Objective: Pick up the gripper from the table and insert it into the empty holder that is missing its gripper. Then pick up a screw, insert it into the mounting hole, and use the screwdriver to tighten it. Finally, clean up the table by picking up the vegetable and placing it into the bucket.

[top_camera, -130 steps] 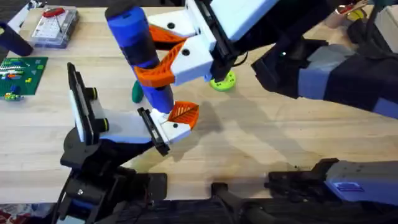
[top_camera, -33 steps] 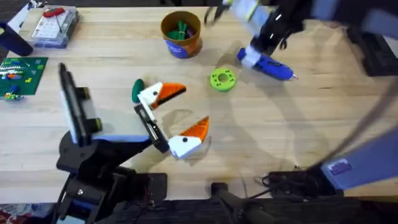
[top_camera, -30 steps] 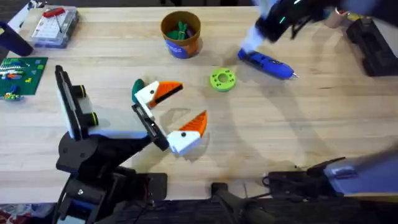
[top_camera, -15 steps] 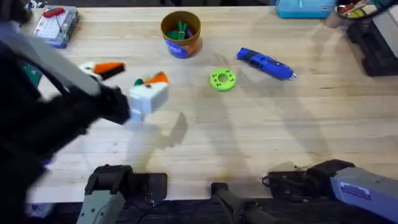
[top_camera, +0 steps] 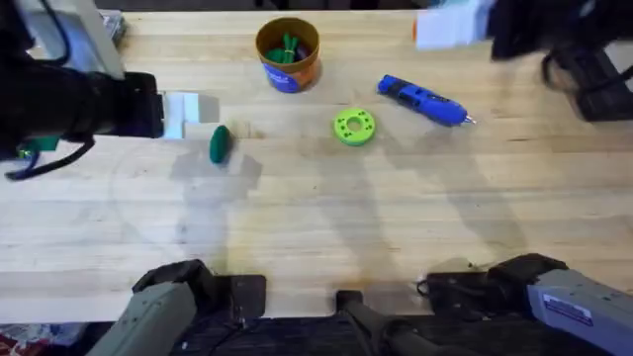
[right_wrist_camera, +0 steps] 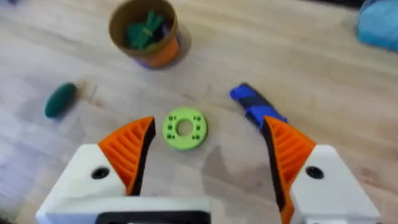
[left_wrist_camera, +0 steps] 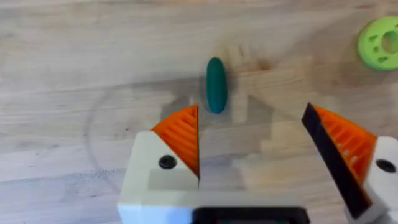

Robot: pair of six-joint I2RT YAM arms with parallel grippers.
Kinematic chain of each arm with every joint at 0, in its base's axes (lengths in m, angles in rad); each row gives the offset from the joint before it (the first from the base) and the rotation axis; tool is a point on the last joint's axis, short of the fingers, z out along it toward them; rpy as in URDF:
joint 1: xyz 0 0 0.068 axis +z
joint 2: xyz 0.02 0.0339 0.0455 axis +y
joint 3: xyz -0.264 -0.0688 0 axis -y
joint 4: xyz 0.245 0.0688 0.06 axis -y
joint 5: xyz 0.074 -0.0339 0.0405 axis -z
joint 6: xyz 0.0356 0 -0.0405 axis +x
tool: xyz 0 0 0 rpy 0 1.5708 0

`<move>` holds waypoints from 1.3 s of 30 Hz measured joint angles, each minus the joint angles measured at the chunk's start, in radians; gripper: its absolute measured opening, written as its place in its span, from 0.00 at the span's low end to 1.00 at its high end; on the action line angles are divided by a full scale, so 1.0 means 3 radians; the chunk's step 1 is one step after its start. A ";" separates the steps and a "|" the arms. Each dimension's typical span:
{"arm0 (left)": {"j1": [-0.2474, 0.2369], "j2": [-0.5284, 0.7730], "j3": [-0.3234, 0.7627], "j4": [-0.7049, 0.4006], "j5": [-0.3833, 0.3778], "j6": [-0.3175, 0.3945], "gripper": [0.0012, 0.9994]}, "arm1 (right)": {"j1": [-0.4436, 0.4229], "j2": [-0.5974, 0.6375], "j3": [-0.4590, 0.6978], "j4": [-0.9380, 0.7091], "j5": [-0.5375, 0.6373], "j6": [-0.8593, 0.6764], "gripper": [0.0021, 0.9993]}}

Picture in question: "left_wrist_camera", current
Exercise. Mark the white orange left gripper left finger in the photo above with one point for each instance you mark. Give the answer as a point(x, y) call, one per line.
point(161, 155)

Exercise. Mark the white orange left gripper right finger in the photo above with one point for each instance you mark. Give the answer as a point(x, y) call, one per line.
point(351, 149)

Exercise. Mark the dark green toy cucumber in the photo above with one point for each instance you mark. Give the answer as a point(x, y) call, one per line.
point(216, 85)

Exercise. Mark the green disc with holes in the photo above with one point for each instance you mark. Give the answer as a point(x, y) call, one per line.
point(380, 43)

